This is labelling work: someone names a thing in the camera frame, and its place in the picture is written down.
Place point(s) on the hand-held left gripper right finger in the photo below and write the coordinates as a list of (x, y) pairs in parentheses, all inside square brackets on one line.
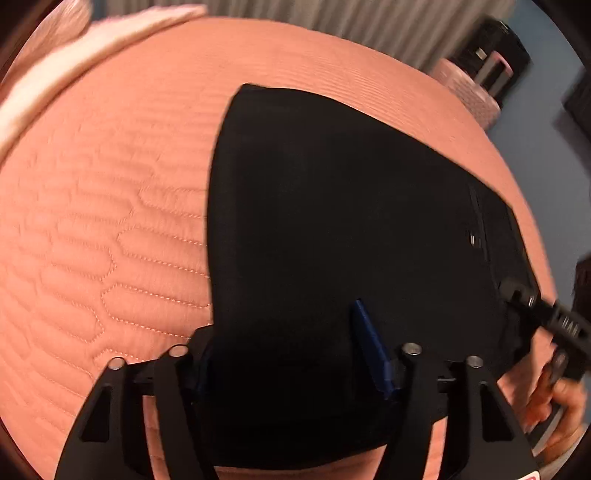
[(369, 341)]

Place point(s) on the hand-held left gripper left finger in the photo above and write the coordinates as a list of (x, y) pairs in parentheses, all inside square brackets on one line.
[(171, 392)]

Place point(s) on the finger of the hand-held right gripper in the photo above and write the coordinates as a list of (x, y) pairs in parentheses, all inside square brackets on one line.
[(521, 297)]

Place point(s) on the black pants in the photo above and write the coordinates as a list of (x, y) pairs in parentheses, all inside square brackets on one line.
[(323, 230)]

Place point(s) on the person's right hand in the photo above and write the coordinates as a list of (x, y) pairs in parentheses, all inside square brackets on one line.
[(568, 415)]

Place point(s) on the orange quilted bedspread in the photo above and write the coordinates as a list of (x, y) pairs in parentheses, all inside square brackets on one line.
[(115, 207)]

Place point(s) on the dark screen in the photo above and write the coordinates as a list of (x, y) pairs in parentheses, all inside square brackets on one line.
[(579, 106)]

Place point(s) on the pink hard-shell suitcase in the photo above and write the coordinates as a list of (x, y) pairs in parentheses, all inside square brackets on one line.
[(466, 87)]

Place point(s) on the black suitcase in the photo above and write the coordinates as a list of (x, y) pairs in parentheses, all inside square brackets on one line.
[(508, 46)]

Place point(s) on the grey pleated curtain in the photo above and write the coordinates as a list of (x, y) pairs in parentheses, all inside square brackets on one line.
[(346, 23)]

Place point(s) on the pink folded blanket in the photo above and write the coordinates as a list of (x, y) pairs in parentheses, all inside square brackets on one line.
[(51, 78)]

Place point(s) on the pink dotted pillow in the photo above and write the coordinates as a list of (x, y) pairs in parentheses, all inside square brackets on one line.
[(60, 23)]

